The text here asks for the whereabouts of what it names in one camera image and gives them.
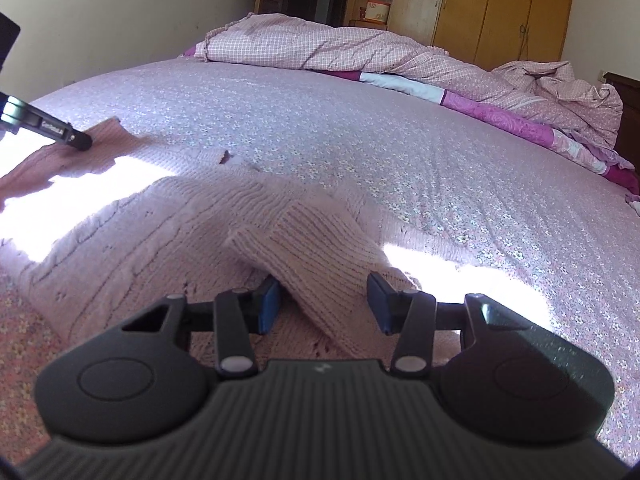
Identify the pink knitted sweater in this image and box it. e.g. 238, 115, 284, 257
0, 116, 454, 361

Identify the floral pink bed sheet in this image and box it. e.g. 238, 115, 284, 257
1, 58, 639, 463

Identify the pink checkered quilt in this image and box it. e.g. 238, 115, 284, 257
185, 13, 639, 206

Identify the wooden wardrobe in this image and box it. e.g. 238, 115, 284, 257
387, 0, 573, 70

